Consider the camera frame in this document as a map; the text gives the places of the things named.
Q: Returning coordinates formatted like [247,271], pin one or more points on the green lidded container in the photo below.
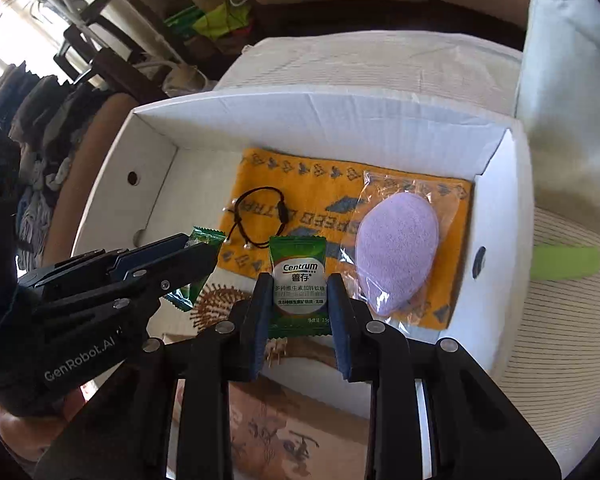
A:
[565,262]

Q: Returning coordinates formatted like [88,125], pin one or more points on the person's left hand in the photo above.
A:
[20,435]

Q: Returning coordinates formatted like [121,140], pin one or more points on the green candy packet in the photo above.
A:
[207,236]
[300,285]

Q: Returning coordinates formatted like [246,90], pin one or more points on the wooden hairbrush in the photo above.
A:
[215,300]

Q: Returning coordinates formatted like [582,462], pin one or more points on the purple sponge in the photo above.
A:
[395,250]

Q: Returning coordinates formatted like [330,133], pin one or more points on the brown printed carton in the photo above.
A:
[290,435]

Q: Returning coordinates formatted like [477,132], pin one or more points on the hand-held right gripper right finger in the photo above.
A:
[337,320]

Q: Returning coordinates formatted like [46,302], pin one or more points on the dark wooden chair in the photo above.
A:
[110,67]

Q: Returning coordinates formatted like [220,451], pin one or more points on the orange patterned towel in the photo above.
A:
[330,195]

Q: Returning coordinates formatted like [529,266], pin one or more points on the pile of dark clothes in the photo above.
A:
[40,110]

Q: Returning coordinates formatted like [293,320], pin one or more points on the grey fabric pouch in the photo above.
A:
[570,85]

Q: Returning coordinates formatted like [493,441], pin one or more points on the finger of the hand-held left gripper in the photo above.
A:
[130,262]
[180,275]

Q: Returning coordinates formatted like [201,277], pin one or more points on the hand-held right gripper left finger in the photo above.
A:
[262,320]

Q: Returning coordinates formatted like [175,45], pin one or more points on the white cardboard box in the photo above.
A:
[330,120]

